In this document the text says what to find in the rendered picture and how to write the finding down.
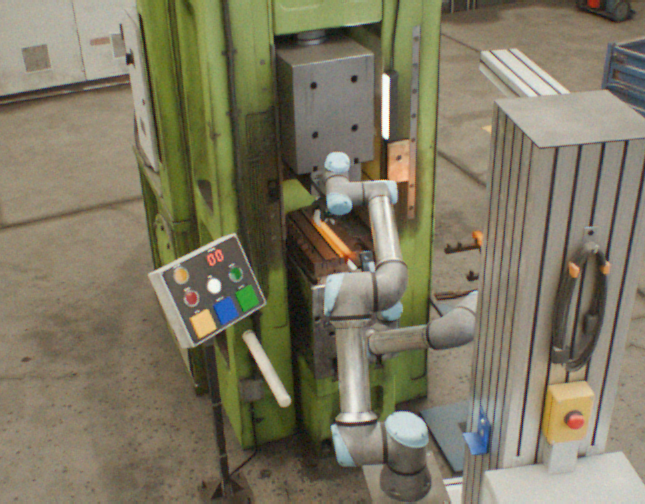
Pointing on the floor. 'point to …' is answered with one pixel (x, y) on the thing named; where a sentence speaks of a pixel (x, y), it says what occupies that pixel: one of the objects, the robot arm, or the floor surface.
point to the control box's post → (217, 412)
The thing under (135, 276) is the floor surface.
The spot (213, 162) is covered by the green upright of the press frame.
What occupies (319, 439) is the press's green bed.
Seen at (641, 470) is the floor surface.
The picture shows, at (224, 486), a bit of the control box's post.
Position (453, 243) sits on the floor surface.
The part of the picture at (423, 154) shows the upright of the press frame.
